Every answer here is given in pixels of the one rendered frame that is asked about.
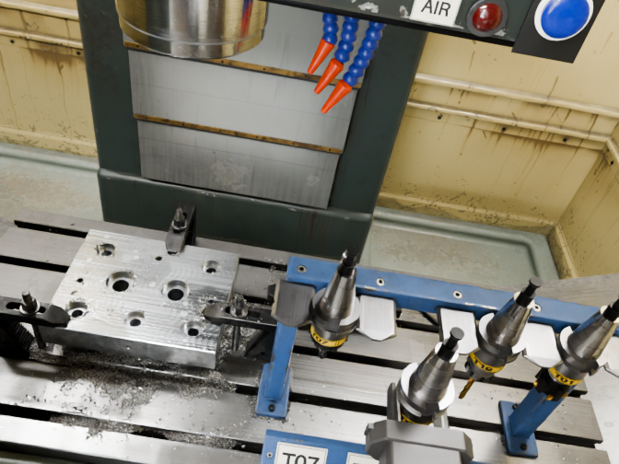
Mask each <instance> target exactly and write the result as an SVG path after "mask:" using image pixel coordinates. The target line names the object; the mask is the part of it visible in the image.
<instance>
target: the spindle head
mask: <svg viewBox="0 0 619 464"><path fill-rule="evenodd" d="M258 1H263V2H268V3H273V4H279V5H283V6H293V7H297V8H303V9H308V10H312V11H318V12H322V13H328V14H333V15H337V16H343V17H352V18H357V19H362V20H367V21H372V22H378V23H382V24H388V25H393V26H397V27H403V28H408V29H417V30H422V31H427V32H432V33H437V34H442V35H447V36H452V37H457V38H463V39H467V40H472V41H481V42H487V43H492V44H497V45H502V46H507V47H512V48H513V46H514V43H515V41H516V39H517V37H518V35H519V32H520V29H521V26H522V24H523V22H524V19H525V17H526V15H527V13H528V11H529V8H530V6H531V2H532V0H503V1H504V2H505V4H506V6H507V8H508V19H507V22H506V24H505V25H504V27H503V28H502V29H501V30H500V31H499V32H497V33H496V34H494V35H492V36H488V37H479V36H476V35H474V34H472V33H471V32H470V30H469V29H468V27H467V23H466V15H467V12H468V10H469V8H470V6H471V5H472V4H473V3H474V2H475V1H477V0H461V4H460V7H459V10H458V13H457V16H456V18H455V21H454V24H453V27H449V26H444V25H439V24H434V23H429V22H425V21H419V20H414V19H410V16H411V13H412V10H413V6H414V2H415V0H258Z"/></svg>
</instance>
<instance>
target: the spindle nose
mask: <svg viewBox="0 0 619 464"><path fill-rule="evenodd" d="M269 5H270V3H268V2H263V1H258V0H115V6H116V10H117V12H118V15H119V24H120V27H121V29H122V30H123V32H124V33H125V34H126V35H127V36H128V37H130V38H131V39H132V40H133V41H135V42H137V43H138V44H140V45H142V46H144V47H145V48H148V49H149V50H151V51H154V52H159V53H162V54H166V55H169V56H174V57H179V58H185V59H196V60H213V59H222V58H228V57H232V56H236V55H240V54H243V53H245V52H247V51H249V50H251V49H252V48H254V47H255V46H257V45H258V44H259V43H260V42H261V41H262V40H263V37H264V33H265V26H266V24H267V21H268V15H269Z"/></svg>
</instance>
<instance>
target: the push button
mask: <svg viewBox="0 0 619 464"><path fill-rule="evenodd" d="M589 15H590V6H589V3H588V1H587V0H550V1H549V2H548V3H547V4H546V5H545V6H544V8H543V11H542V13H541V17H540V23H541V27H542V29H543V32H544V33H545V34H546V35H548V36H549V37H551V38H554V39H564V38H568V37H570V36H572V35H574V34H576V33H577V32H579V31H580V30H581V29H582V28H583V27H584V25H585V24H586V22H587V20H588V18H589Z"/></svg>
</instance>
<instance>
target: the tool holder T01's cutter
mask: <svg viewBox="0 0 619 464"><path fill-rule="evenodd" d="M535 377H536V378H537V380H536V381H535V382H534V383H533V385H534V386H535V389H536V390H537V392H538V393H542V392H543V393H544V394H546V395H547V398H546V399H547V400H551V401H559V400H560V399H561V398H563V399H564V398H565V396H566V395H567V393H568V392H569V391H570V390H571V389H572V387H573V386H569V385H561V384H559V383H557V382H555V381H554V380H553V379H552V378H551V377H550V375H549V372H548V369H547V368H541V369H540V371H539V372H538V373H537V374H536V376H535Z"/></svg>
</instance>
